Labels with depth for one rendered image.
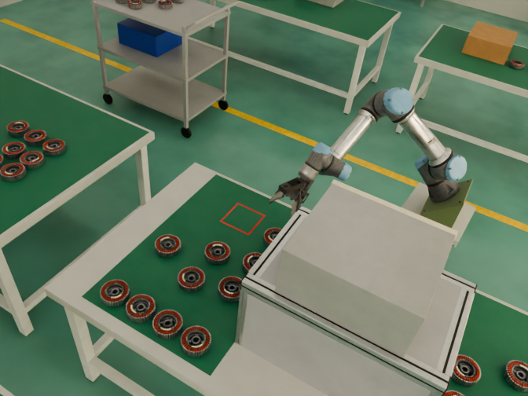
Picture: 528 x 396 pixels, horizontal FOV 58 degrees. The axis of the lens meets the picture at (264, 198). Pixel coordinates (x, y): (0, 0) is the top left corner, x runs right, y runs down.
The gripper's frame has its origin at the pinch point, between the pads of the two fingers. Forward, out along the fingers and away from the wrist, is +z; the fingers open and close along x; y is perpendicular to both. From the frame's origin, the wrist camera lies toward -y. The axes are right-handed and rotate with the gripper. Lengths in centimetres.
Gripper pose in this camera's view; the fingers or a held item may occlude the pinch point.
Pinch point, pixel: (278, 213)
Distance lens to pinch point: 206.6
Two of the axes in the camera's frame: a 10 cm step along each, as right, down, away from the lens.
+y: 5.5, 1.5, 8.2
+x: -6.5, -5.5, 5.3
